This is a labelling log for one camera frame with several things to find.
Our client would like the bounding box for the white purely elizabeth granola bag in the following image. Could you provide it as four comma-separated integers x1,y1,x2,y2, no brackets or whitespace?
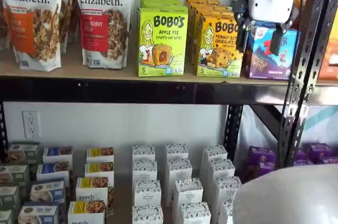
0,0,12,51

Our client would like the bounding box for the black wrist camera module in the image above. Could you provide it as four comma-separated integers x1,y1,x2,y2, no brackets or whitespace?
231,0,251,21

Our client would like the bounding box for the blue label granola box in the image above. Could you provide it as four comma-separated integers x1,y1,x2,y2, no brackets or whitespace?
42,146,73,164
36,161,71,183
18,202,60,224
29,180,65,204

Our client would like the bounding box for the red label granola bag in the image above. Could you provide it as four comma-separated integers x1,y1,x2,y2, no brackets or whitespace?
73,0,131,70

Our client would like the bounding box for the orange label granola bag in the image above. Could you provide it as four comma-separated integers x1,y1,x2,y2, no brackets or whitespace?
0,0,62,73

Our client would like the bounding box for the blue purple Zbar box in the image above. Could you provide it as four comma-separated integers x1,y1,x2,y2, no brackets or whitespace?
243,20,301,80

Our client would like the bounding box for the green Bobo's apple pie box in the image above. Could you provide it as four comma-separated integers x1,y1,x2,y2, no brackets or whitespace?
135,6,189,78
139,0,184,10

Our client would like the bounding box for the green label granola box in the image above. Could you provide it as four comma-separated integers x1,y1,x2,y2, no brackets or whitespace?
7,142,41,166
0,209,14,224
0,164,30,187
0,185,21,209

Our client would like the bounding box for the white floral Organic Pantry box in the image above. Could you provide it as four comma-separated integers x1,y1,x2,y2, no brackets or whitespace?
132,160,158,182
207,158,235,180
212,175,242,203
218,199,236,224
132,204,164,224
173,178,204,205
165,143,189,162
202,144,228,163
167,157,193,182
134,180,162,208
180,202,211,224
132,144,156,163

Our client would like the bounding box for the white wall outlet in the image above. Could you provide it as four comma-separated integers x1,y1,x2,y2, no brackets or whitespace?
21,110,42,141

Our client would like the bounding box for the large orange cereal box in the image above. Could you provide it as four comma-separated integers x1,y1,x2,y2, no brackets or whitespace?
293,0,316,28
317,42,338,81

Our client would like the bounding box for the black shelf rail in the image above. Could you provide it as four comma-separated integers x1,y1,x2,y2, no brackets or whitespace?
0,0,334,171

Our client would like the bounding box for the purple snack box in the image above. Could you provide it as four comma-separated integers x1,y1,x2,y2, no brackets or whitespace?
303,142,333,164
248,145,277,165
249,162,277,182
293,147,308,167

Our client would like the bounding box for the black metal shelf rack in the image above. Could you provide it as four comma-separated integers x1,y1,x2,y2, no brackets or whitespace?
295,0,338,157

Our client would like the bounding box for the yellow label granola box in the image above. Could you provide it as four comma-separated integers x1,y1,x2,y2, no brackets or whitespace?
76,176,115,214
84,162,115,180
86,147,115,164
68,201,106,224

